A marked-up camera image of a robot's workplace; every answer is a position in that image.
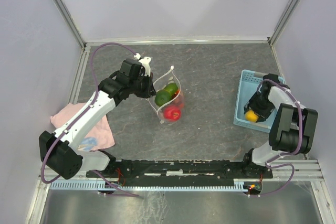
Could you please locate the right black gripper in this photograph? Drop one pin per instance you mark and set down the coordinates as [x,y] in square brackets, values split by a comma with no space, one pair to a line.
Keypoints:
[263,114]

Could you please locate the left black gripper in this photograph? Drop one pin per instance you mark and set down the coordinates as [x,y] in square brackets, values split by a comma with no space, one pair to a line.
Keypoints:
[150,91]

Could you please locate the yellow fruit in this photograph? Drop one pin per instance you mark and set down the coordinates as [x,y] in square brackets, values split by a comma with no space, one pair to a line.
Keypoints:
[251,116]

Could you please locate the green round fruit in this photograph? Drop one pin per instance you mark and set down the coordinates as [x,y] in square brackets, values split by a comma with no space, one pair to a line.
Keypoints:
[166,94]

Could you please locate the clear polka dot zip bag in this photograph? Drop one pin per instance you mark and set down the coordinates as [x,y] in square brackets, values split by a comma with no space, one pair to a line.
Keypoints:
[159,84]

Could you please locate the bright red fruit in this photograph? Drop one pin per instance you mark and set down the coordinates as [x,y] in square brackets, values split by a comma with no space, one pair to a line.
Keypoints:
[178,99]

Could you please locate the red round apple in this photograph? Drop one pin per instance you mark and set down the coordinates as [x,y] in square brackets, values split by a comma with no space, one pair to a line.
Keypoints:
[172,113]

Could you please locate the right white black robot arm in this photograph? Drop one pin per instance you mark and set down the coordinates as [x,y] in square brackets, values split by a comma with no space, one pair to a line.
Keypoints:
[292,130]

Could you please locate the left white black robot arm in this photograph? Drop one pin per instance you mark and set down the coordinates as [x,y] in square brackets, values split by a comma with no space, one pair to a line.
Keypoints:
[59,149]

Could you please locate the light blue plastic basket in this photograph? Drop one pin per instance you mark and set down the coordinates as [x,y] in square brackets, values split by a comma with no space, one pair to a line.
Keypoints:
[249,81]

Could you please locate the pink cloth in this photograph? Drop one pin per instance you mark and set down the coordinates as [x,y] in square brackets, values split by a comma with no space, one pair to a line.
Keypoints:
[99,137]

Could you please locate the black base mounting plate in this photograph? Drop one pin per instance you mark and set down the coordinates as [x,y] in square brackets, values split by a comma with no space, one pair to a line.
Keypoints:
[183,173]

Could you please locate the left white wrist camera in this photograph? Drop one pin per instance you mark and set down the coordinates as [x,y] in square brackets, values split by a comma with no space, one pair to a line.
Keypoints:
[145,61]

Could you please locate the light blue cable duct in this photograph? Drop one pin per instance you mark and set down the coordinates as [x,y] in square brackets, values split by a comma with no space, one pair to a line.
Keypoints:
[101,185]

